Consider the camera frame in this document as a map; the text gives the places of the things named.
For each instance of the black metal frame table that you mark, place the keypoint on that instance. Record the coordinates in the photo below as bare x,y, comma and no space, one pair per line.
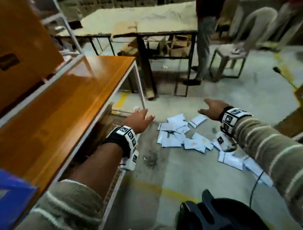
142,16

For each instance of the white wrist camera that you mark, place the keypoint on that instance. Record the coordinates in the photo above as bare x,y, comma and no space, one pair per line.
225,142
130,162

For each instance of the right wrist marker band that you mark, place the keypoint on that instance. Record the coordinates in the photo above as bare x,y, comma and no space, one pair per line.
232,118

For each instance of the large tan cardboard box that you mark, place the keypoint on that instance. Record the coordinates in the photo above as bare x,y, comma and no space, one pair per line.
298,96

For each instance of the beige plastic chair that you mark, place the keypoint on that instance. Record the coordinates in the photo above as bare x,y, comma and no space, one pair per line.
260,21

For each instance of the solid blue plastic crate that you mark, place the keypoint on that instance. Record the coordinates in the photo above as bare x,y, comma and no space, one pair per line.
14,201

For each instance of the person's left hand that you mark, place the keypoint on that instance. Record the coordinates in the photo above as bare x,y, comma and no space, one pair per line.
137,122

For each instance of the small black plug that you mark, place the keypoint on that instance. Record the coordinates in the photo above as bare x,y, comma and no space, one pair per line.
276,70

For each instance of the person's right hand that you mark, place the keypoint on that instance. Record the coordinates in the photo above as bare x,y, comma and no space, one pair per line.
215,109

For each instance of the pile of white mailer packets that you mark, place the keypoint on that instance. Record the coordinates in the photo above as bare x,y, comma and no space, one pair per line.
175,139

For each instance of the brown cardboard tube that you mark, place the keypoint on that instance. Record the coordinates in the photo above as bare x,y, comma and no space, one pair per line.
148,80

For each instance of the crumpled white paper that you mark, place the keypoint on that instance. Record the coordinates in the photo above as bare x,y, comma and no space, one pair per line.
136,108

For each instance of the black waist pack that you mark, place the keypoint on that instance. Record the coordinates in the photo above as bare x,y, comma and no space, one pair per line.
220,215

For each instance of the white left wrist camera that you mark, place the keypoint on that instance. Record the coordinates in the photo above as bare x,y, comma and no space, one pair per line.
130,162

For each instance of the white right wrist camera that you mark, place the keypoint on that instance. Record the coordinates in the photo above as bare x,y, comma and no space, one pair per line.
225,142

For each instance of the person's right forearm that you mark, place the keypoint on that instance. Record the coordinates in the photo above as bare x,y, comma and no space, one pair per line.
272,151

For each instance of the person's left forearm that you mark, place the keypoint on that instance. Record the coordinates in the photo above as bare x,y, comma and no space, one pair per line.
82,184

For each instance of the beige plastic stool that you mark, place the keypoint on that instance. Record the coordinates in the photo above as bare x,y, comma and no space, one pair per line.
229,51

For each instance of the small open cardboard box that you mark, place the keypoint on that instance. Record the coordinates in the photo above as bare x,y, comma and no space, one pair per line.
129,48
180,47

